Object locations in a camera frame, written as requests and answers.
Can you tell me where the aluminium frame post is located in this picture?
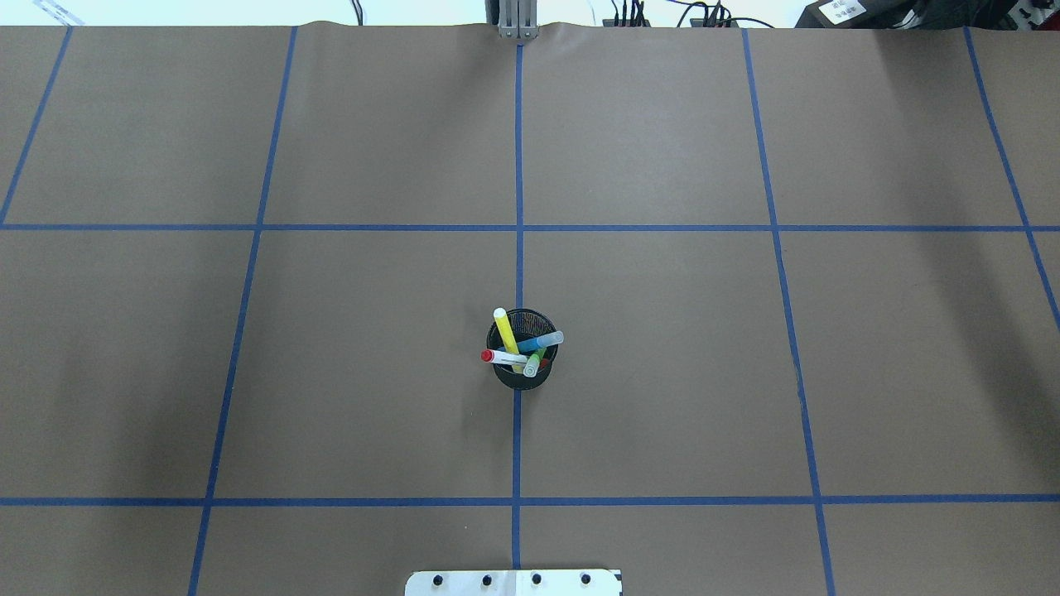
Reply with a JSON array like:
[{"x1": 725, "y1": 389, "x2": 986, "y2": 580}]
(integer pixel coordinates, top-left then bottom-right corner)
[{"x1": 484, "y1": 0, "x2": 540, "y2": 41}]

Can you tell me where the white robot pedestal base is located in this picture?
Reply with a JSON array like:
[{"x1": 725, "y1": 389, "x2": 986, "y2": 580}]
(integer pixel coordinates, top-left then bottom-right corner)
[{"x1": 404, "y1": 569, "x2": 624, "y2": 595}]

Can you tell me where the blue highlighter pen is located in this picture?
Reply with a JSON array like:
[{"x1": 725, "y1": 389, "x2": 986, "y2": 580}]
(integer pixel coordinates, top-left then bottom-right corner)
[{"x1": 516, "y1": 331, "x2": 565, "y2": 353}]

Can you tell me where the yellow highlighter pen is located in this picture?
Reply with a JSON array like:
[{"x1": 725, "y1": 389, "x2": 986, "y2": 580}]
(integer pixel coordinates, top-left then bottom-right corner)
[{"x1": 493, "y1": 308, "x2": 527, "y2": 376}]

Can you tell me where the red white marker pen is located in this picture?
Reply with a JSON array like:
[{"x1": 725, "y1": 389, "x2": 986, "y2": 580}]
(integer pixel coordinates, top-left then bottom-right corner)
[{"x1": 480, "y1": 348, "x2": 528, "y2": 366}]

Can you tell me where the black mesh pen cup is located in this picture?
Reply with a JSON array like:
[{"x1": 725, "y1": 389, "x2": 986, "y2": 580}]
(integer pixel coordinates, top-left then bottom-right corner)
[{"x1": 485, "y1": 309, "x2": 560, "y2": 392}]

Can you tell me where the green highlighter pen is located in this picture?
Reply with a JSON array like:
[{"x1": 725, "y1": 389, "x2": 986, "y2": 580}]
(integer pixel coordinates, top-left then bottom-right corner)
[{"x1": 523, "y1": 348, "x2": 547, "y2": 378}]

